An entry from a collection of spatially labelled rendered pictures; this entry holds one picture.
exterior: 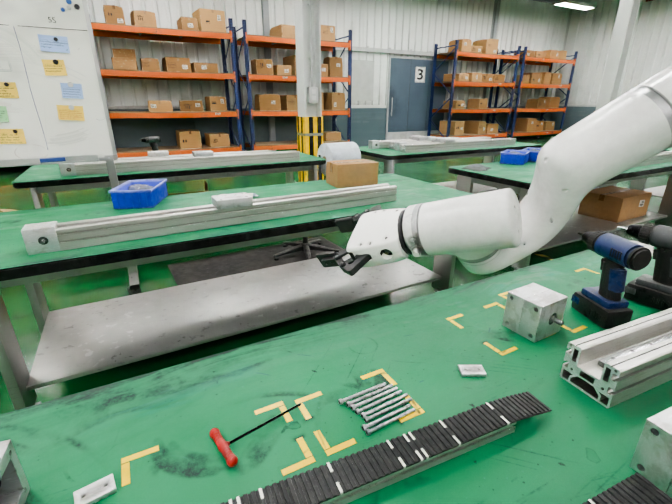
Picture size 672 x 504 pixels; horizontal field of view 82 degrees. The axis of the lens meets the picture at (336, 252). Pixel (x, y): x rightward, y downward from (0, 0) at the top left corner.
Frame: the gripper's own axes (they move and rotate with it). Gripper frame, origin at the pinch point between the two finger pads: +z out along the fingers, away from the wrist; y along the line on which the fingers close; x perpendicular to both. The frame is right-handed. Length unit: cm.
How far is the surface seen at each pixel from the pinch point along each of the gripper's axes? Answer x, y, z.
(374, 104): -341, 1044, 500
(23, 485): 5, -50, 29
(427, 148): -168, 348, 116
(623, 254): -42, 33, -44
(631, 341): -48, 13, -43
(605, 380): -40, -1, -39
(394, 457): -19.3, -28.4, -12.5
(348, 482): -15.0, -34.2, -8.9
